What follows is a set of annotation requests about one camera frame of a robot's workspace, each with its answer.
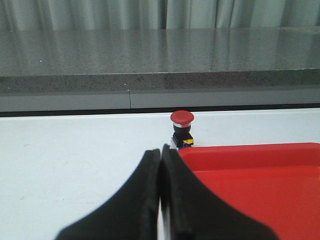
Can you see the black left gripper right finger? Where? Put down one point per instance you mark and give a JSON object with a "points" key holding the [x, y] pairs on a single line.
{"points": [[192, 212]]}

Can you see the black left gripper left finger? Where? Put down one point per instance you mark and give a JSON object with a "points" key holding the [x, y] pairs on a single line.
{"points": [[130, 214]]}

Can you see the red mushroom push button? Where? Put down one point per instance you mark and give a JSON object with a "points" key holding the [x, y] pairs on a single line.
{"points": [[181, 120]]}

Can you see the red plastic tray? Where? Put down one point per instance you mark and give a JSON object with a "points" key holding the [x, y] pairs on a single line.
{"points": [[275, 184]]}

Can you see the grey stone counter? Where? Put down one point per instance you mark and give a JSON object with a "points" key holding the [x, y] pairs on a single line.
{"points": [[130, 70]]}

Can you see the grey pleated curtain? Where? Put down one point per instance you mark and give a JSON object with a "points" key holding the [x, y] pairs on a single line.
{"points": [[58, 15]]}

